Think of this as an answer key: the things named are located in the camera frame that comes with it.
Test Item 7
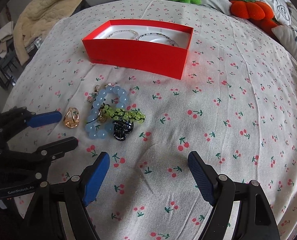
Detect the gold hair claw clip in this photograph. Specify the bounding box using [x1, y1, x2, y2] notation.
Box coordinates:
[63, 107, 80, 128]

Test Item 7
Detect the blue bead bracelet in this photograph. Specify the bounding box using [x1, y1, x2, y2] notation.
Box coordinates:
[85, 85, 130, 140]

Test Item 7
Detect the green bead bracelet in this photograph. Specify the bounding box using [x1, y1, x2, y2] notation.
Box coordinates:
[100, 103, 147, 125]

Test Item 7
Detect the beige quilted blanket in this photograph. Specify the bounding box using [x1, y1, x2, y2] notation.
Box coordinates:
[13, 0, 82, 64]

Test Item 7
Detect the cherry print bed sheet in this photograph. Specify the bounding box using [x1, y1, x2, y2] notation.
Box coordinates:
[4, 0, 297, 239]

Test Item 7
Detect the red cardboard box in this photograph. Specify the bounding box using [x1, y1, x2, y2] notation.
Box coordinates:
[82, 19, 193, 80]

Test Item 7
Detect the white deer print pillow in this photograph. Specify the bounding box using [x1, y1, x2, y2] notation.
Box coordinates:
[272, 25, 297, 61]

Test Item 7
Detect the orange pumpkin plush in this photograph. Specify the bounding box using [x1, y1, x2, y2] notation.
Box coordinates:
[230, 0, 279, 39]

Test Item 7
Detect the white pearl bracelet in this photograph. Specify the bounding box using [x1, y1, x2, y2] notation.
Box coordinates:
[106, 29, 141, 41]

